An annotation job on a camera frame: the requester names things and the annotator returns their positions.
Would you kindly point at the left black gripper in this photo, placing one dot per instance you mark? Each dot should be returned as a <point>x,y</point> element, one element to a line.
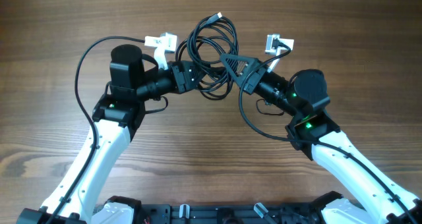
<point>184,83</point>

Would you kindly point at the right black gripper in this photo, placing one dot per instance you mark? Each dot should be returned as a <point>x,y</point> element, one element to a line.
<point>254,64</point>

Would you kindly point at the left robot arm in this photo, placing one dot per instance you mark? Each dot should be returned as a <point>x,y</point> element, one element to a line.
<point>135,78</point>

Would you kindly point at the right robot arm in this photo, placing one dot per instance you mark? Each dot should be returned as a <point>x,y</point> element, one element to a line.
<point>312,131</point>

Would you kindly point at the black base frame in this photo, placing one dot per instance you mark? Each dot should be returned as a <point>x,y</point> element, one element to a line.
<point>227,214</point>

